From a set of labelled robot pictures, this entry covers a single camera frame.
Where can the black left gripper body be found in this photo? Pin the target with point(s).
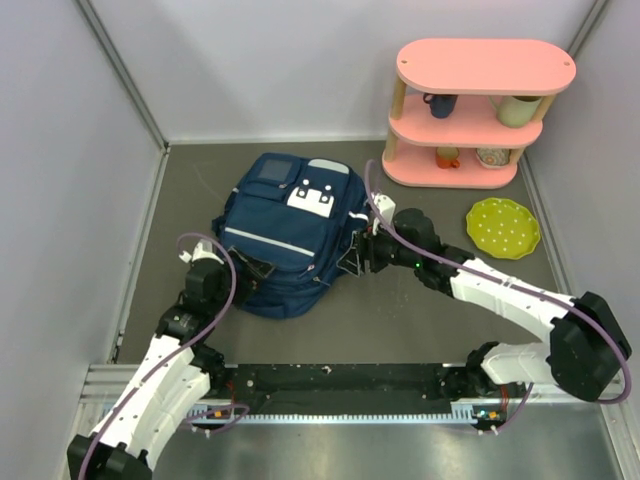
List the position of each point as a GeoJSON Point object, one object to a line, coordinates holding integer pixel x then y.
{"type": "Point", "coordinates": [218, 301]}

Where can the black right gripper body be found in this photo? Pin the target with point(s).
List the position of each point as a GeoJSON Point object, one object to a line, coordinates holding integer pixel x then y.
{"type": "Point", "coordinates": [384, 249]}

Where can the navy blue student backpack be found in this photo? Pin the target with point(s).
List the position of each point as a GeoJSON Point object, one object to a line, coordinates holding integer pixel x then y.
{"type": "Point", "coordinates": [299, 214]}

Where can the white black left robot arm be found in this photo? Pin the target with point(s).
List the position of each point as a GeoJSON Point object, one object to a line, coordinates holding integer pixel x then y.
{"type": "Point", "coordinates": [178, 370]}

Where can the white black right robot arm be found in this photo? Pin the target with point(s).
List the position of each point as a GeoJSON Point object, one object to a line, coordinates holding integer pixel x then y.
{"type": "Point", "coordinates": [579, 347]}

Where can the orange small cup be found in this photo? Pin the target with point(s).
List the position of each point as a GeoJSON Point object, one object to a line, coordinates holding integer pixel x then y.
{"type": "Point", "coordinates": [447, 157]}

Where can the green polka dot plate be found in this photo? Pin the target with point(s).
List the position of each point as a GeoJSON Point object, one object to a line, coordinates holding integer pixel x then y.
{"type": "Point", "coordinates": [503, 228]}

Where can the patterned small bowl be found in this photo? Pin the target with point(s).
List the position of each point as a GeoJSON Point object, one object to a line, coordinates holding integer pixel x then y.
{"type": "Point", "coordinates": [493, 158]}

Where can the dark blue mug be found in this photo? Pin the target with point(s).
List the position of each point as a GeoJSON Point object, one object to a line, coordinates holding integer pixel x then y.
{"type": "Point", "coordinates": [441, 105]}

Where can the pink three-tier shelf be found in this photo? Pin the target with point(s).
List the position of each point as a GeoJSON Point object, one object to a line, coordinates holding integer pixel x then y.
{"type": "Point", "coordinates": [472, 69]}

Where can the cream green mug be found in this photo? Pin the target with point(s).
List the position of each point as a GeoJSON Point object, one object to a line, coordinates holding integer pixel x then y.
{"type": "Point", "coordinates": [515, 111]}

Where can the aluminium frame rail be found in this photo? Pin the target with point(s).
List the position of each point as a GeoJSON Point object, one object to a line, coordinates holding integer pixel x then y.
{"type": "Point", "coordinates": [104, 383]}

